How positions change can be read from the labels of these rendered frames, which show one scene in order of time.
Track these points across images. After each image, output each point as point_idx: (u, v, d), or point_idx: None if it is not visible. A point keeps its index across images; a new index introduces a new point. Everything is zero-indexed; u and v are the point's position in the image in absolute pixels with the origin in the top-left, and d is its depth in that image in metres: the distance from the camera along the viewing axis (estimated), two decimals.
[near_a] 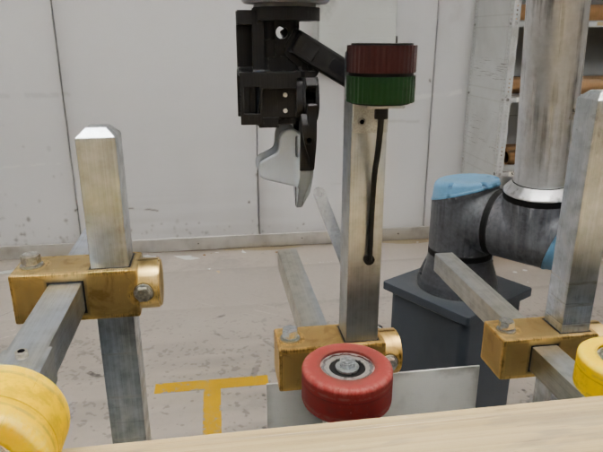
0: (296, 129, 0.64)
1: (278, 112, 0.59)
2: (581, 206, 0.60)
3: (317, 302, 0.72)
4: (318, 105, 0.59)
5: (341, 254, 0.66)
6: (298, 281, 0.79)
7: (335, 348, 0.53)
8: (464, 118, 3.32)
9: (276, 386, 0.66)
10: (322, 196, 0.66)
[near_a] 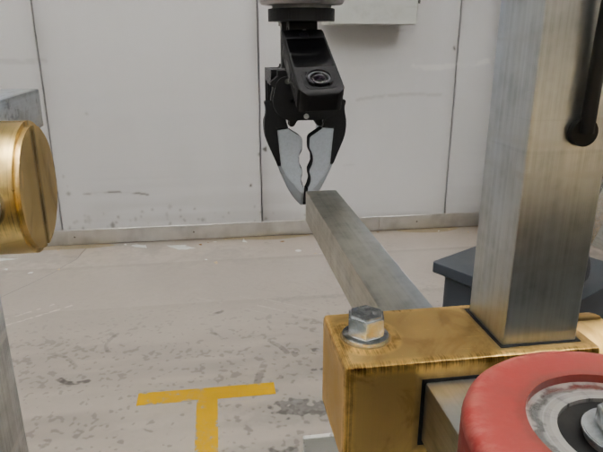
0: (314, 129, 0.64)
1: None
2: None
3: (397, 266, 0.37)
4: (273, 103, 0.61)
5: None
6: (351, 232, 0.43)
7: (546, 367, 0.17)
8: (492, 91, 2.96)
9: (327, 442, 0.30)
10: None
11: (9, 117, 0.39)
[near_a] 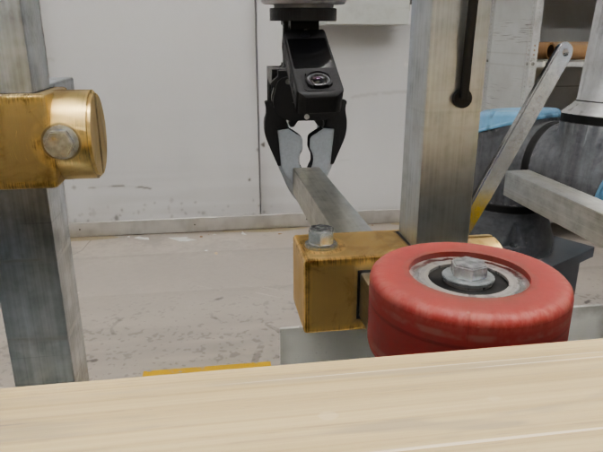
0: (315, 129, 0.64)
1: None
2: None
3: (361, 219, 0.46)
4: (273, 103, 0.61)
5: (518, 133, 0.43)
6: (327, 196, 0.52)
7: (431, 248, 0.26)
8: (482, 90, 3.07)
9: (297, 332, 0.41)
10: (564, 58, 0.44)
11: None
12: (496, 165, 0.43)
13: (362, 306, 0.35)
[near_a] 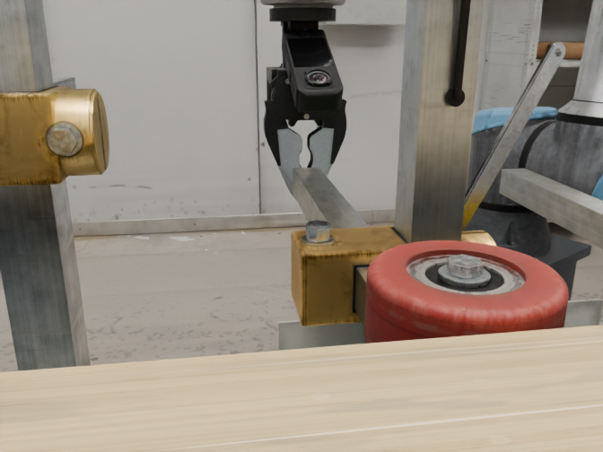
0: (315, 129, 0.64)
1: None
2: None
3: (361, 219, 0.46)
4: (273, 102, 0.61)
5: (511, 131, 0.44)
6: (327, 197, 0.52)
7: (428, 247, 0.26)
8: (481, 90, 3.08)
9: (295, 326, 0.42)
10: (557, 58, 0.45)
11: None
12: (490, 162, 0.44)
13: (362, 307, 0.35)
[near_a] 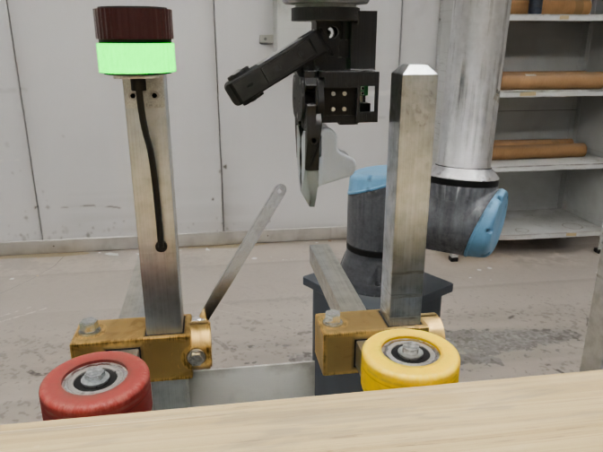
0: None
1: None
2: (397, 189, 0.56)
3: None
4: (293, 98, 0.65)
5: (245, 247, 0.64)
6: (141, 282, 0.72)
7: (95, 357, 0.46)
8: None
9: None
10: (279, 195, 0.65)
11: None
12: (229, 268, 0.64)
13: None
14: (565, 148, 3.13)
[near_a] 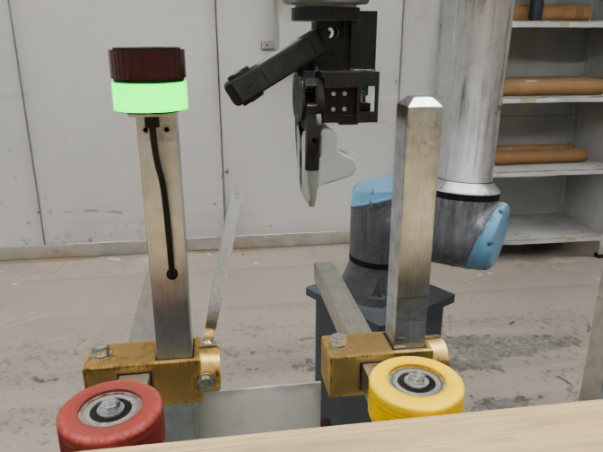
0: None
1: None
2: (402, 217, 0.57)
3: None
4: (293, 98, 0.65)
5: (222, 260, 0.64)
6: (150, 302, 0.73)
7: (109, 386, 0.47)
8: None
9: None
10: (238, 199, 0.64)
11: None
12: (215, 285, 0.64)
13: None
14: (565, 153, 3.15)
